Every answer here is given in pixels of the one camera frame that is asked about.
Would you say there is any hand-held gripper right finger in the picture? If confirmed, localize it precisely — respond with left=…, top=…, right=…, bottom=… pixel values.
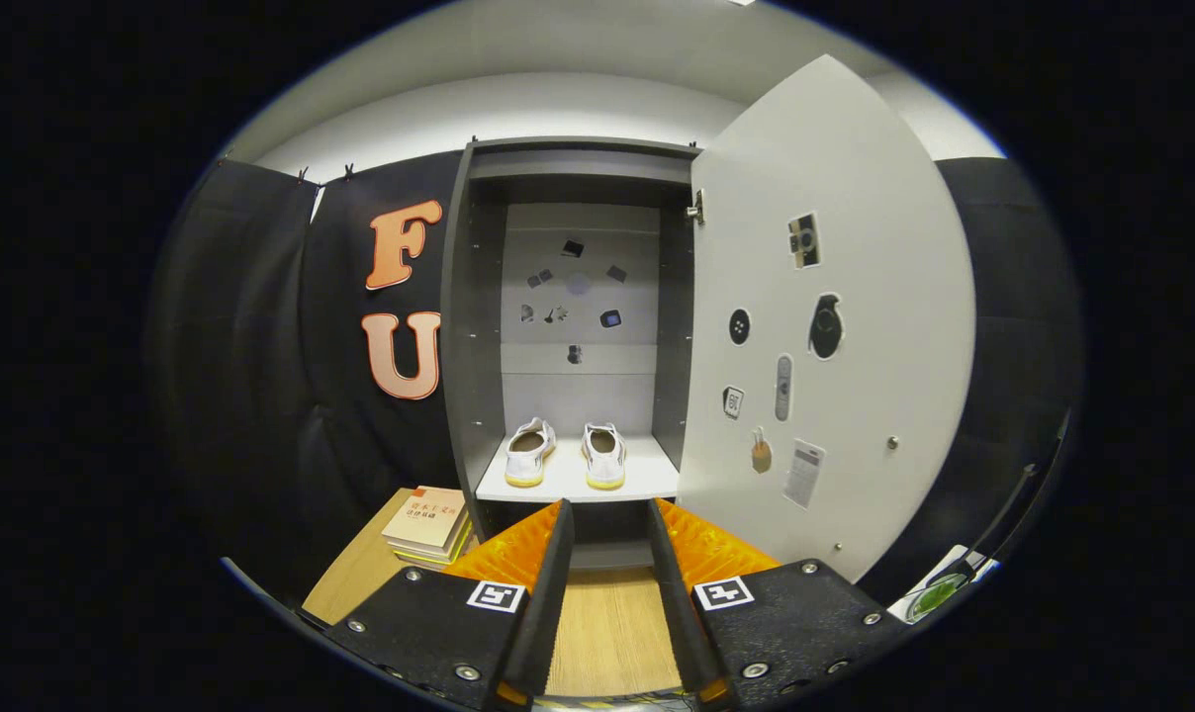
left=645, top=497, right=910, bottom=708

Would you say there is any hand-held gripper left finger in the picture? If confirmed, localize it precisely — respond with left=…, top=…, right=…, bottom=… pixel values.
left=322, top=499, right=576, bottom=711

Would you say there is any white canvas shoe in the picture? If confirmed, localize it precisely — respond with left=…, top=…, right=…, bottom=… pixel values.
left=582, top=422, right=627, bottom=490
left=504, top=417, right=557, bottom=488

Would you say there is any dark grey shoe cabinet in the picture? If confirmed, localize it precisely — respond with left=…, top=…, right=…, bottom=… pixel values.
left=439, top=136, right=702, bottom=570

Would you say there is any yellow-edged book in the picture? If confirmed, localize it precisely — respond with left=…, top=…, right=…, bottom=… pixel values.
left=390, top=534, right=475, bottom=570

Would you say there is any beige cover book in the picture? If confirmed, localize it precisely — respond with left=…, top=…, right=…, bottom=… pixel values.
left=381, top=486, right=470, bottom=551

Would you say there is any white and green object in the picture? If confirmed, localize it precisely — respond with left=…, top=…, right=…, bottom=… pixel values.
left=889, top=544, right=999, bottom=624

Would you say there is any black backdrop cloth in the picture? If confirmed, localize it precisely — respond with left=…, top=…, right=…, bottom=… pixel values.
left=147, top=148, right=1083, bottom=614

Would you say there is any black cable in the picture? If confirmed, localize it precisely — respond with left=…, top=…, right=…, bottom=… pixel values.
left=954, top=410, right=1068, bottom=584

